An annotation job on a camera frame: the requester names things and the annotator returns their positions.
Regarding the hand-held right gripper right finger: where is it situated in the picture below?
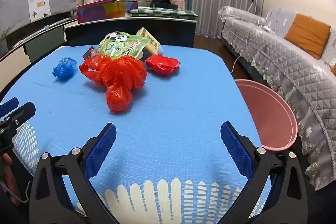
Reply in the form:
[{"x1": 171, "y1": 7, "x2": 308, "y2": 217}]
[{"x1": 220, "y1": 121, "x2": 309, "y2": 224}]

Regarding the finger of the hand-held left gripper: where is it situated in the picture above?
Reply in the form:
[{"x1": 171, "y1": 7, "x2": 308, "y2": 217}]
[
  {"x1": 0, "y1": 97, "x2": 19, "y2": 117},
  {"x1": 0, "y1": 102, "x2": 36, "y2": 135}
]

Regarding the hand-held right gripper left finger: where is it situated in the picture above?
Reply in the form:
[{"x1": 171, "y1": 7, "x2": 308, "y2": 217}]
[{"x1": 28, "y1": 123, "x2": 124, "y2": 224}]

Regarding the pink plastic bin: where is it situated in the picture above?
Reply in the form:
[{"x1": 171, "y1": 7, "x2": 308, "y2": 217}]
[{"x1": 234, "y1": 79, "x2": 298, "y2": 151}]

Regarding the blue plastic bag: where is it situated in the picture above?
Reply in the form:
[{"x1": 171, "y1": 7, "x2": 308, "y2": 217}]
[{"x1": 52, "y1": 57, "x2": 77, "y2": 81}]

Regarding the large red plastic bag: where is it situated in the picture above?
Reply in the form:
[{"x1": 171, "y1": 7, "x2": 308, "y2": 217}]
[{"x1": 79, "y1": 54, "x2": 147, "y2": 114}]

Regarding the small dark floral box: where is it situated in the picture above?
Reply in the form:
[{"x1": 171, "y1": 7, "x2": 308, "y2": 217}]
[{"x1": 82, "y1": 46, "x2": 97, "y2": 60}]

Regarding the small red plastic bag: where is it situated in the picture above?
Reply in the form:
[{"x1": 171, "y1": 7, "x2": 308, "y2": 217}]
[{"x1": 145, "y1": 54, "x2": 181, "y2": 76}]

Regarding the green panda snack packet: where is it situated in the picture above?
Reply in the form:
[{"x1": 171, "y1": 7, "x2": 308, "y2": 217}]
[{"x1": 95, "y1": 32, "x2": 151, "y2": 59}]

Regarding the yellow paper box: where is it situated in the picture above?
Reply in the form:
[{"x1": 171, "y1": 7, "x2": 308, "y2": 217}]
[{"x1": 136, "y1": 27, "x2": 161, "y2": 55}]

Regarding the person's left hand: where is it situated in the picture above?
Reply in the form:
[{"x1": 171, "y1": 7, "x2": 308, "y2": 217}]
[{"x1": 1, "y1": 154, "x2": 19, "y2": 205}]

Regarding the television cabinet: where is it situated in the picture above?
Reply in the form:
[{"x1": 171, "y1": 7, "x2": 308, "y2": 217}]
[{"x1": 0, "y1": 10, "x2": 79, "y2": 94}]

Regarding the potted green plant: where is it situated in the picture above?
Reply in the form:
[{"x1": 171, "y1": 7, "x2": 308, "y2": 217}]
[{"x1": 0, "y1": 25, "x2": 13, "y2": 43}]

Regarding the blue printed table mat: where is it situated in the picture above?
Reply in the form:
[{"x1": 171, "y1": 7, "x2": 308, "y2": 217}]
[{"x1": 0, "y1": 44, "x2": 273, "y2": 224}]

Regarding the white rod with blue tip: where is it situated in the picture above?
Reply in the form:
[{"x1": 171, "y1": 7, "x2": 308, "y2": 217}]
[{"x1": 16, "y1": 20, "x2": 71, "y2": 46}]

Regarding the grey quilted sofa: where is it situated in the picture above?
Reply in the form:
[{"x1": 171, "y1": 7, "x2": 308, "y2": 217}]
[{"x1": 218, "y1": 6, "x2": 336, "y2": 190}]

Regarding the dark blue coffee table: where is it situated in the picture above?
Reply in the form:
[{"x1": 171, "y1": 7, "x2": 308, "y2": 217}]
[{"x1": 64, "y1": 15, "x2": 198, "y2": 48}]

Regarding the colourful tin box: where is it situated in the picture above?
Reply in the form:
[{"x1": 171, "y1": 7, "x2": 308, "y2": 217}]
[{"x1": 77, "y1": 0, "x2": 138, "y2": 24}]

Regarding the green checked cloth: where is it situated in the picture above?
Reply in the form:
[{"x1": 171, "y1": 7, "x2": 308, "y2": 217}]
[{"x1": 125, "y1": 6, "x2": 198, "y2": 21}]

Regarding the black hat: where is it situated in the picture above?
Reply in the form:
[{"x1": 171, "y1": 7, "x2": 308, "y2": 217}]
[{"x1": 150, "y1": 0, "x2": 171, "y2": 8}]

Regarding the white power cable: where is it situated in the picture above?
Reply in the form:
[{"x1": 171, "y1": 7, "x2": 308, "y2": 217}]
[{"x1": 230, "y1": 15, "x2": 273, "y2": 73}]

